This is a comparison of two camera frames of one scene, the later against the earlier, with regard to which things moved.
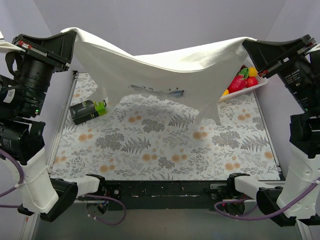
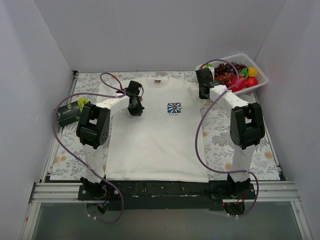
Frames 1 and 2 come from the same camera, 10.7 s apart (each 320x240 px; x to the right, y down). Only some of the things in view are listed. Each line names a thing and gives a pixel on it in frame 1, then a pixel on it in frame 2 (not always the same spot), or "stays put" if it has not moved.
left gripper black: [41, 53] to [136, 109]
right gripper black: [285, 61] to [203, 92]
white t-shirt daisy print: [198, 76] to [165, 141]
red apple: [251, 81] stays put
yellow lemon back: [252, 71] stays put
